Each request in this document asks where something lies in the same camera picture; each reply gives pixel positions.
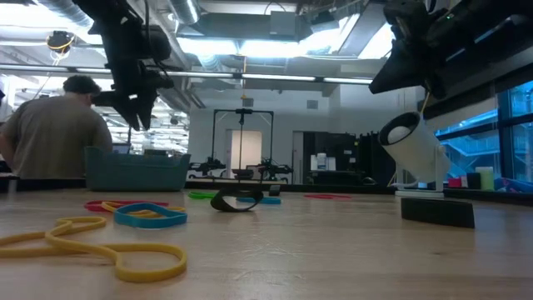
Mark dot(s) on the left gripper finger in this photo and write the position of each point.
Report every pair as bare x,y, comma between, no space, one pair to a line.
129,106
147,104

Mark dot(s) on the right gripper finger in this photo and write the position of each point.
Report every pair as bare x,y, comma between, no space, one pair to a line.
399,71
441,85

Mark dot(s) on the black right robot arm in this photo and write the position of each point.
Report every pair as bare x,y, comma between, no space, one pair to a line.
499,33

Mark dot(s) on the black background robot arm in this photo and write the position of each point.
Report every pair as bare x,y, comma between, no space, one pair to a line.
275,167
208,165

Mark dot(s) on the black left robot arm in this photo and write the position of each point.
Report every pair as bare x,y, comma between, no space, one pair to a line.
121,25

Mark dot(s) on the teal plastic bin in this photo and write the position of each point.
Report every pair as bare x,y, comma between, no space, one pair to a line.
137,173

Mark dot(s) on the green rubber band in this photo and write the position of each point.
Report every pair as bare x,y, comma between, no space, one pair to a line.
200,195

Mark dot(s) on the red rubber band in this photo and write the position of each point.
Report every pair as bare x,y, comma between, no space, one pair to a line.
93,206
329,196

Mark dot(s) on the blue rubber band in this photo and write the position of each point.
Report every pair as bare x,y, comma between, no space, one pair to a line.
145,223
270,201

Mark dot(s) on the laptop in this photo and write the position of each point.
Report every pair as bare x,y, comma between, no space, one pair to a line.
121,148

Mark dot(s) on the person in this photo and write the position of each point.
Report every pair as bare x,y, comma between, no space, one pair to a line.
50,133

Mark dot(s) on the small red box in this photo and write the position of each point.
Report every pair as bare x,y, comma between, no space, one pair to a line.
454,183

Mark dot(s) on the small black box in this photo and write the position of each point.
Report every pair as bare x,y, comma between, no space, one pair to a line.
472,181

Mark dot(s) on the black cabinet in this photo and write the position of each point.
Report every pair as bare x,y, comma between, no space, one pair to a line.
345,158

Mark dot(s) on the green and white cup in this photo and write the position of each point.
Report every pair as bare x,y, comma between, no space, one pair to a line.
488,179

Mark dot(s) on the white door panel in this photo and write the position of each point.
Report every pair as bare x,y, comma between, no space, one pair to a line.
250,150

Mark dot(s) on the white container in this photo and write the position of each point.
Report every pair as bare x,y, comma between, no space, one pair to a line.
321,161

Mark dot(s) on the black oval clip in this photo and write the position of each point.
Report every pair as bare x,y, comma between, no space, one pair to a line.
220,203

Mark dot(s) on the blue plastic sheet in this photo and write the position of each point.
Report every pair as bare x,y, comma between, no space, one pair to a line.
516,185

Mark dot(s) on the ceiling light strip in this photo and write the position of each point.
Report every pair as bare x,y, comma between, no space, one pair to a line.
275,77

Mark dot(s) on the grey ceiling unit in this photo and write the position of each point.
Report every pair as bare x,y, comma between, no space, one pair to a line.
283,23

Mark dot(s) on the small black rectangular block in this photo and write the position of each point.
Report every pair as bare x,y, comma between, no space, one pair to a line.
274,190

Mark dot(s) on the black background station frame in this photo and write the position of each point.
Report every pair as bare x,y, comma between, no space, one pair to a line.
214,137

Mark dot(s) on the silver ceiling duct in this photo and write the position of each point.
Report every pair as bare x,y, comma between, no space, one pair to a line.
185,10

